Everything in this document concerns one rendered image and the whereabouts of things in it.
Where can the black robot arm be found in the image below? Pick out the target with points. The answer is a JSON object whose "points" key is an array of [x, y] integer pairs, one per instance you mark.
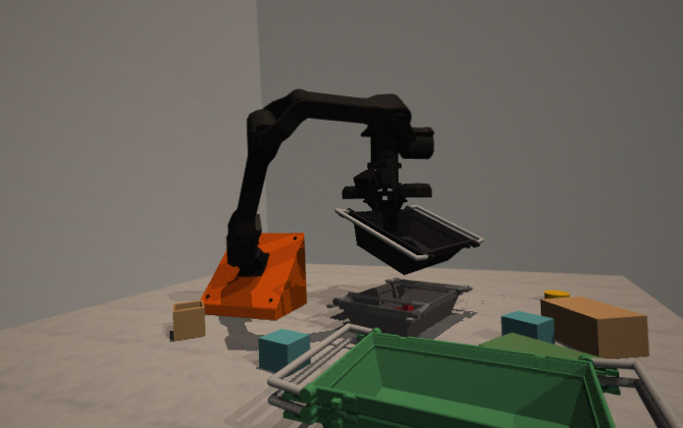
{"points": [[388, 121]]}

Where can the yellow flat cylinder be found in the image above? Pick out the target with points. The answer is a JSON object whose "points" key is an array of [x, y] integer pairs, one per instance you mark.
{"points": [[556, 294]]}

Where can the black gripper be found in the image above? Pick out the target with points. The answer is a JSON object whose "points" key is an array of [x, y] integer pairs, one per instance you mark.
{"points": [[396, 196]]}

